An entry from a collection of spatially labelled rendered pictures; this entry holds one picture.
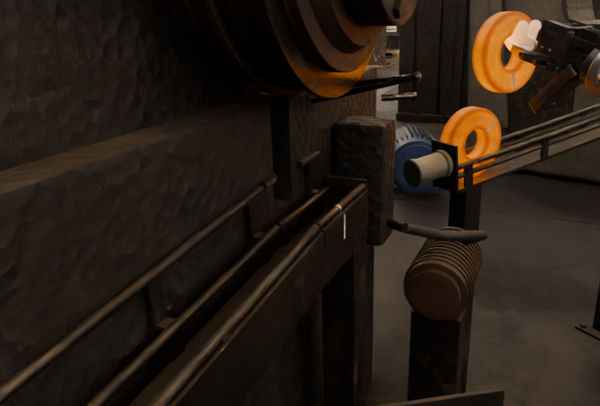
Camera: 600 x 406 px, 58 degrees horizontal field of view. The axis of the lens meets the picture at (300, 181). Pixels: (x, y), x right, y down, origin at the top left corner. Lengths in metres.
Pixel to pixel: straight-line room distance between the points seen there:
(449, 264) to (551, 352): 0.82
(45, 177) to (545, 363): 1.54
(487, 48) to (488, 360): 0.98
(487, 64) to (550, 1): 2.28
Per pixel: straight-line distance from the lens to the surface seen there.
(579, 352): 1.88
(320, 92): 0.71
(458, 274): 1.07
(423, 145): 2.87
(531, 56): 1.09
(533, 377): 1.73
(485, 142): 1.27
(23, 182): 0.49
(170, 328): 0.61
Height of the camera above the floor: 1.00
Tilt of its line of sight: 18 degrees down
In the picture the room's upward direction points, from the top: 2 degrees counter-clockwise
